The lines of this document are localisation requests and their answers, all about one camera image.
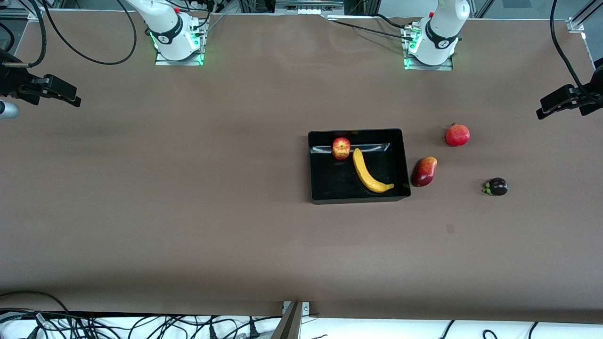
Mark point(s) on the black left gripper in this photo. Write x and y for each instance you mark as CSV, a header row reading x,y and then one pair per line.
x,y
594,90

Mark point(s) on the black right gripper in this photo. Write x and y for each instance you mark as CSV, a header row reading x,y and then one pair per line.
x,y
10,81

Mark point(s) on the yellow banana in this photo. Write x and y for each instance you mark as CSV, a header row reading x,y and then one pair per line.
x,y
365,174

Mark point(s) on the red yellow apple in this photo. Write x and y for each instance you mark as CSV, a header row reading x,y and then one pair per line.
x,y
341,148

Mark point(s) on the black plastic tray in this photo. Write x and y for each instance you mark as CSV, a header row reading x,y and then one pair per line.
x,y
339,181

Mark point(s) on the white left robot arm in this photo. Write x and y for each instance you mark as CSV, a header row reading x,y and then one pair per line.
x,y
443,28

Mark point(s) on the dark purple mangosteen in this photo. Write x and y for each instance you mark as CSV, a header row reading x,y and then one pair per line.
x,y
497,187

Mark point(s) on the red pomegranate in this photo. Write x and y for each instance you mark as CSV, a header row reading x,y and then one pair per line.
x,y
457,135

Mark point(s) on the red yellow mango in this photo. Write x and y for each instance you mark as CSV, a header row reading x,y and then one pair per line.
x,y
424,172

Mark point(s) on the silver corner bracket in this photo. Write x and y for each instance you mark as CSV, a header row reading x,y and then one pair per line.
x,y
575,26
35,15

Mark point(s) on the aluminium frame strut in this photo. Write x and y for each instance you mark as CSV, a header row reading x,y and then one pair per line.
x,y
586,10

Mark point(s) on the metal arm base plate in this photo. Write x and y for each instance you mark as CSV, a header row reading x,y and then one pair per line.
x,y
424,67
162,62

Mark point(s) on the grey metal frame bar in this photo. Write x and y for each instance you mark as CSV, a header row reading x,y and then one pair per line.
x,y
308,9

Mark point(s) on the silver table edge bracket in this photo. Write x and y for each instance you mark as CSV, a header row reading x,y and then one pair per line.
x,y
306,308

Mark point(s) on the aluminium camera post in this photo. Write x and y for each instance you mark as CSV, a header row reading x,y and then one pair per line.
x,y
288,327

